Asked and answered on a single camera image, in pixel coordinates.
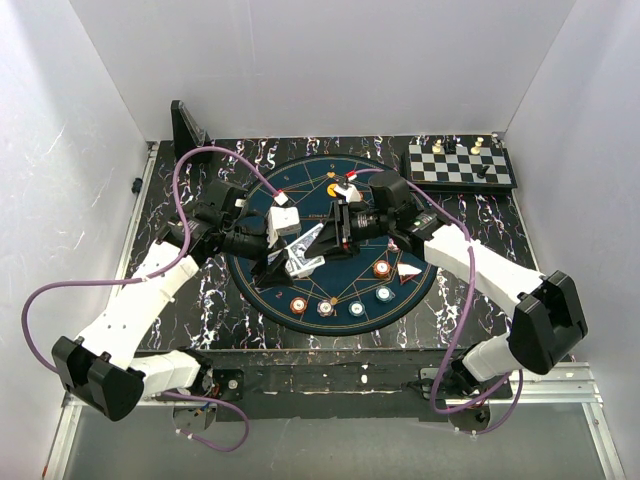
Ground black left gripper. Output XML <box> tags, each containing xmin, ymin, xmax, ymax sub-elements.
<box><xmin>223</xmin><ymin>221</ymin><xmax>295</xmax><ymax>287</ymax></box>

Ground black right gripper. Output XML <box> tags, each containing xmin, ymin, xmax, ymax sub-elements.
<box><xmin>304</xmin><ymin>200</ymin><xmax>394</xmax><ymax>263</ymax></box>

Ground blue playing card box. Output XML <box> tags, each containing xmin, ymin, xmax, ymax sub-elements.
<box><xmin>285</xmin><ymin>223</ymin><xmax>325</xmax><ymax>278</ymax></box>

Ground orange poker chip stack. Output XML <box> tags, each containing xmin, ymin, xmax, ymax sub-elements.
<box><xmin>290</xmin><ymin>297</ymin><xmax>308</xmax><ymax>315</ymax></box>

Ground orange chips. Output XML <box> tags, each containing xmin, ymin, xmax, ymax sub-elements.
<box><xmin>373</xmin><ymin>260</ymin><xmax>392</xmax><ymax>279</ymax></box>

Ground blue white poker chip stack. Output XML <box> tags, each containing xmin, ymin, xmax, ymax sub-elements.
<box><xmin>317</xmin><ymin>299</ymin><xmax>334</xmax><ymax>318</ymax></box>

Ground green chips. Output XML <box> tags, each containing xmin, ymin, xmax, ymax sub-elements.
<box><xmin>375</xmin><ymin>286</ymin><xmax>394</xmax><ymax>303</ymax></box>

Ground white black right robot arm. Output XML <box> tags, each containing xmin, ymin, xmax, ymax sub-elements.
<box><xmin>306</xmin><ymin>170</ymin><xmax>588</xmax><ymax>398</ymax></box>

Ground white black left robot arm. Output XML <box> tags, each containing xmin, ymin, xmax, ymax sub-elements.
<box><xmin>52</xmin><ymin>181</ymin><xmax>299</xmax><ymax>421</ymax></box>

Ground round blue poker mat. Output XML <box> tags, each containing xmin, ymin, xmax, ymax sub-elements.
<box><xmin>226</xmin><ymin>155</ymin><xmax>437</xmax><ymax>336</ymax></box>

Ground green poker chip stack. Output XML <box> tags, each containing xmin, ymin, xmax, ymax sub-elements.
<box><xmin>348</xmin><ymin>301</ymin><xmax>365</xmax><ymax>317</ymax></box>

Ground white chess piece left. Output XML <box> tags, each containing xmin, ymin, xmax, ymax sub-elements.
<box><xmin>432</xmin><ymin>139</ymin><xmax>443</xmax><ymax>154</ymax></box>

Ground white chess piece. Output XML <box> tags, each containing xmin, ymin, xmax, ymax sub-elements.
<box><xmin>470</xmin><ymin>137</ymin><xmax>484</xmax><ymax>155</ymax></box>
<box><xmin>432</xmin><ymin>139</ymin><xmax>443</xmax><ymax>154</ymax></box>

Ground black chess piece back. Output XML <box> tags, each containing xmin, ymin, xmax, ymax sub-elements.
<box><xmin>444</xmin><ymin>136</ymin><xmax>457</xmax><ymax>155</ymax></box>

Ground black chess piece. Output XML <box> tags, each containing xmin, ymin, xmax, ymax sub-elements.
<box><xmin>444</xmin><ymin>136</ymin><xmax>457</xmax><ymax>155</ymax></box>
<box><xmin>478</xmin><ymin>165</ymin><xmax>490</xmax><ymax>179</ymax></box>

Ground black chess piece front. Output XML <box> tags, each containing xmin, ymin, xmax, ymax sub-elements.
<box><xmin>478</xmin><ymin>165</ymin><xmax>490</xmax><ymax>179</ymax></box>

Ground black card holder stand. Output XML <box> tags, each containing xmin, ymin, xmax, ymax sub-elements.
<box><xmin>170</xmin><ymin>100</ymin><xmax>212</xmax><ymax>160</ymax></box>

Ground white chess piece right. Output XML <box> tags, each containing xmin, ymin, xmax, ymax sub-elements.
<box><xmin>470</xmin><ymin>137</ymin><xmax>484</xmax><ymax>155</ymax></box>

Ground black white chess board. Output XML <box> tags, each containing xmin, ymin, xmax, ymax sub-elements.
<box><xmin>400</xmin><ymin>144</ymin><xmax>517</xmax><ymax>192</ymax></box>

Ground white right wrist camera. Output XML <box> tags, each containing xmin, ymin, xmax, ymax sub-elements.
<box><xmin>334</xmin><ymin>183</ymin><xmax>362</xmax><ymax>203</ymax></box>

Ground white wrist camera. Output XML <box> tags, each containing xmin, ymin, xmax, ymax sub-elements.
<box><xmin>266</xmin><ymin>206</ymin><xmax>301</xmax><ymax>247</ymax></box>
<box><xmin>334</xmin><ymin>183</ymin><xmax>362</xmax><ymax>203</ymax></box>

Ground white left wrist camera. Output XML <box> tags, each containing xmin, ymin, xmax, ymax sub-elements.
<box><xmin>266</xmin><ymin>206</ymin><xmax>301</xmax><ymax>247</ymax></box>

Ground aluminium rail frame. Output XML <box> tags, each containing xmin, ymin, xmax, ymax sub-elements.
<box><xmin>42</xmin><ymin>142</ymin><xmax>626</xmax><ymax>480</ymax></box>

